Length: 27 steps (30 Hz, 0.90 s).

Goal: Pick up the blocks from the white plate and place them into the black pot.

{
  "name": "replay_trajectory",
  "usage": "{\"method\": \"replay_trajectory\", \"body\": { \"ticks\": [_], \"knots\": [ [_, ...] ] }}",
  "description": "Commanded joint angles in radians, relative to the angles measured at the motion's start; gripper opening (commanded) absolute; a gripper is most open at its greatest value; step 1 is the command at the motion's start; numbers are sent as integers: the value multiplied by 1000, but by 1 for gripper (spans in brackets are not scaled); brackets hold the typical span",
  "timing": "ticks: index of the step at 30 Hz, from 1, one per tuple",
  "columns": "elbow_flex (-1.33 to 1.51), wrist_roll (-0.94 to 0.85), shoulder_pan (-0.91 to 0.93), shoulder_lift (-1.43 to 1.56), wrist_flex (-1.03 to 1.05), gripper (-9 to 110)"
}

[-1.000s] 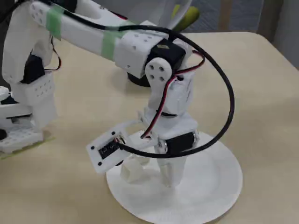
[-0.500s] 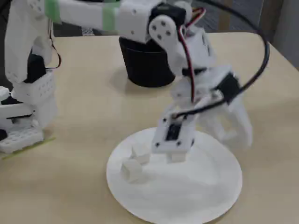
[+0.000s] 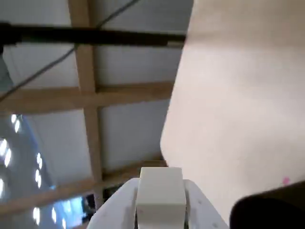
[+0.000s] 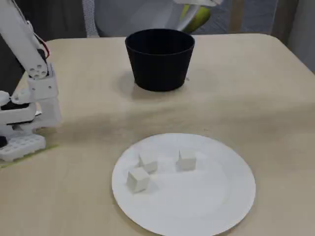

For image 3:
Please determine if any white cube block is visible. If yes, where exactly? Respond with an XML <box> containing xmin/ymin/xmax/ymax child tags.
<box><xmin>134</xmin><ymin>167</ymin><xmax>188</xmax><ymax>229</ymax></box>

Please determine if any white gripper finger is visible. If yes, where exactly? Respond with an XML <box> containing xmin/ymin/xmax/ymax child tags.
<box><xmin>88</xmin><ymin>177</ymin><xmax>140</xmax><ymax>229</ymax></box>
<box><xmin>183</xmin><ymin>179</ymin><xmax>229</xmax><ymax>229</ymax></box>

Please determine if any black tripod leg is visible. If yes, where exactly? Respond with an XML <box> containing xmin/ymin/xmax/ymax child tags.
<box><xmin>0</xmin><ymin>21</ymin><xmax>186</xmax><ymax>47</ymax></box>

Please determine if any thin dark floor cable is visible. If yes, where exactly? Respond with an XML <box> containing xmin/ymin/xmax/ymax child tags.
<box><xmin>0</xmin><ymin>0</ymin><xmax>142</xmax><ymax>100</ymax></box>

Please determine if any black pot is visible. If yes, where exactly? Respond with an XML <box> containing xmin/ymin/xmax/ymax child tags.
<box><xmin>229</xmin><ymin>180</ymin><xmax>305</xmax><ymax>229</ymax></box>

